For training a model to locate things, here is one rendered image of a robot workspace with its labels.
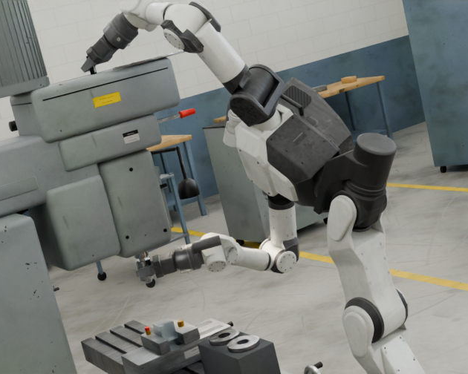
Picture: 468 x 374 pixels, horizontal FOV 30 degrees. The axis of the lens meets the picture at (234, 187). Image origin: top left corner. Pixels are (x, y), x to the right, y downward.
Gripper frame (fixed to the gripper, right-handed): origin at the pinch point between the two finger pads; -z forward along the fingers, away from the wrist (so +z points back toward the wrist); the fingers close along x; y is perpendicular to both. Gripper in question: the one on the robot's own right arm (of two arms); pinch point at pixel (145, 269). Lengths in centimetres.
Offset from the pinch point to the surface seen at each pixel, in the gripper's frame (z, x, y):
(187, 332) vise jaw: 8.2, 7.6, 22.2
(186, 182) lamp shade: 20.5, -10.9, -22.6
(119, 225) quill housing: -3.3, 12.4, -19.0
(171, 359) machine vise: 1.2, 10.3, 28.6
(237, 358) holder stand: 21, 61, 15
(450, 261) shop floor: 185, -291, 125
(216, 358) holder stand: 16, 51, 17
